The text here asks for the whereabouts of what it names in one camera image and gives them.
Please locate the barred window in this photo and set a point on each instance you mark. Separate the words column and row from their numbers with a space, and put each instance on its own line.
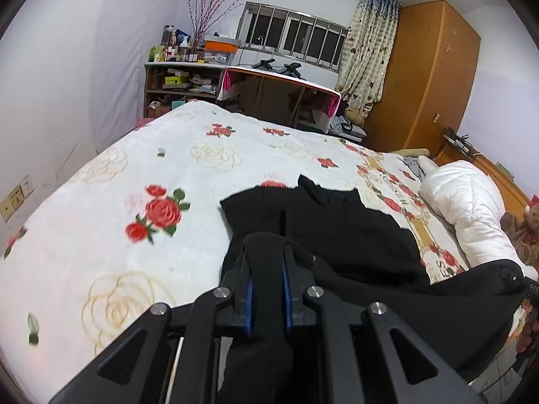
column 294, row 33

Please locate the wooden shelf unit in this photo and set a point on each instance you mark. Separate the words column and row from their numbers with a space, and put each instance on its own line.
column 189, row 65

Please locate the black clamp tool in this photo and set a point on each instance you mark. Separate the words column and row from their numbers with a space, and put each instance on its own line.
column 290, row 69
column 264, row 65

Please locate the orange lid storage box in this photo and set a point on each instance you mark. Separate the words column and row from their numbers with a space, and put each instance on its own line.
column 221, row 44

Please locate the grey cloth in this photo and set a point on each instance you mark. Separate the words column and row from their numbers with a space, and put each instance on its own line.
column 410, row 165

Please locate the person's right hand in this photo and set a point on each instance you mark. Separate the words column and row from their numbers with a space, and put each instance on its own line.
column 531, row 328

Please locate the brown teddy bear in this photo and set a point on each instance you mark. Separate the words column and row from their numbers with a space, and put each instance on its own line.
column 526, row 235

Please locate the black long coat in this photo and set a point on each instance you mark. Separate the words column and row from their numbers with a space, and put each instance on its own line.
column 358, row 235

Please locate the patterned beige curtain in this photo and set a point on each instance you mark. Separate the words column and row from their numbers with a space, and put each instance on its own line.
column 366, row 50

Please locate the cluster of bottles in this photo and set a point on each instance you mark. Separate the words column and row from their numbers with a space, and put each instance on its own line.
column 172, row 50

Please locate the white quilted duvet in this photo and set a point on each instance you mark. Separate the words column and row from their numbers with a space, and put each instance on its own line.
column 463, row 202

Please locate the wooden wardrobe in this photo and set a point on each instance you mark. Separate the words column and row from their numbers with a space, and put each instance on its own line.
column 425, row 75

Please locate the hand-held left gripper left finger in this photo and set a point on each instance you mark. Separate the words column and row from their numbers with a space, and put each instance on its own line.
column 249, row 303

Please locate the purple dried branches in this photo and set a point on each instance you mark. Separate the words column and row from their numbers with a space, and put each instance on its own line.
column 200, row 21

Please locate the bed with floral blanket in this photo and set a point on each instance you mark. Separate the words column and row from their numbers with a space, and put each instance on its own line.
column 105, row 176

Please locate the pile of clothes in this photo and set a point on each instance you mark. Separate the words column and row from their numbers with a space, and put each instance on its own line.
column 345, row 124

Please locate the beige wall sockets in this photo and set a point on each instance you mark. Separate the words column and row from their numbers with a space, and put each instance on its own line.
column 17, row 197

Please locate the wooden desk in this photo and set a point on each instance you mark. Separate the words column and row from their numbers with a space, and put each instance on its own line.
column 278, row 78

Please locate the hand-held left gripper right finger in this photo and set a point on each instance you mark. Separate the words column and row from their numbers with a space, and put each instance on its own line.
column 287, row 303

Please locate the wooden bed headboard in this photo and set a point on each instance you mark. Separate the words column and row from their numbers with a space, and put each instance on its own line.
column 497, row 168

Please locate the tan pillow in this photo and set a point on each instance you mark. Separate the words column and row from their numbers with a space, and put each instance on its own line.
column 410, row 152

